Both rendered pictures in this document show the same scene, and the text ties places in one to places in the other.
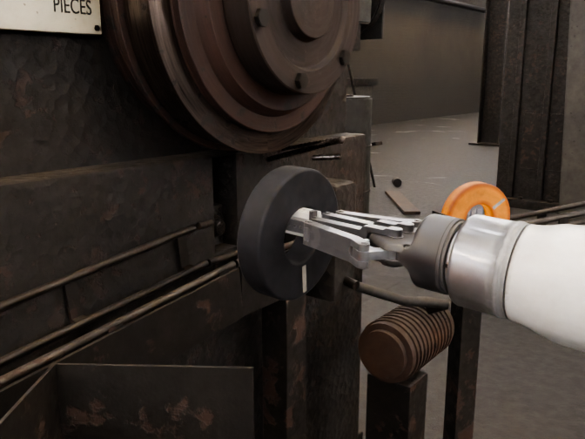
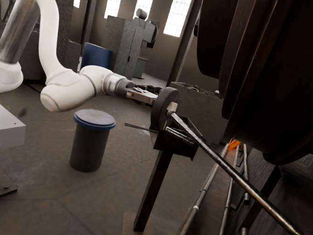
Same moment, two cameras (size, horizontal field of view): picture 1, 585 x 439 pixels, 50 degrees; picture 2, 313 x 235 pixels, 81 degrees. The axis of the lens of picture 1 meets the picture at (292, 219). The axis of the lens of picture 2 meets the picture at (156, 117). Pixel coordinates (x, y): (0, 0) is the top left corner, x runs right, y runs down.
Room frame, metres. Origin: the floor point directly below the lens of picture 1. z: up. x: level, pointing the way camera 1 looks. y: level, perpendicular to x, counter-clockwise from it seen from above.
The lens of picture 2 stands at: (1.31, -0.17, 0.97)
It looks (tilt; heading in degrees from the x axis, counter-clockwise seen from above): 16 degrees down; 167
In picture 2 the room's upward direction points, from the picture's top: 18 degrees clockwise
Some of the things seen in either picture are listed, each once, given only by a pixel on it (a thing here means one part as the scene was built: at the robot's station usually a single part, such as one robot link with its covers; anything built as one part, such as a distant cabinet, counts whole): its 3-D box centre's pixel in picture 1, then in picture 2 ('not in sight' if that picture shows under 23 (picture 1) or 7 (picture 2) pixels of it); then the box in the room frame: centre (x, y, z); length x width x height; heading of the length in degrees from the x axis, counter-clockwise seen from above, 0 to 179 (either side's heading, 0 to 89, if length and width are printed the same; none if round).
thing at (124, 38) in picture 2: not in sight; (119, 59); (-2.92, -0.35, 0.75); 0.70 x 0.48 x 1.50; 143
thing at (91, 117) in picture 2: not in sight; (90, 140); (-0.10, -0.29, 0.22); 0.32 x 0.32 x 0.43
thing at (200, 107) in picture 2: not in sight; (198, 111); (-1.56, 1.19, 0.39); 1.03 x 0.83 x 0.79; 57
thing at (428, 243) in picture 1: (417, 247); (131, 91); (0.61, -0.12, 0.83); 0.09 x 0.08 x 0.07; 53
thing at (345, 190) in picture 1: (324, 238); not in sight; (1.24, -0.07, 0.68); 0.11 x 0.08 x 0.24; 53
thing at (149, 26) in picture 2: not in sight; (139, 44); (-7.20, 0.15, 1.36); 1.37 x 1.16 x 2.71; 43
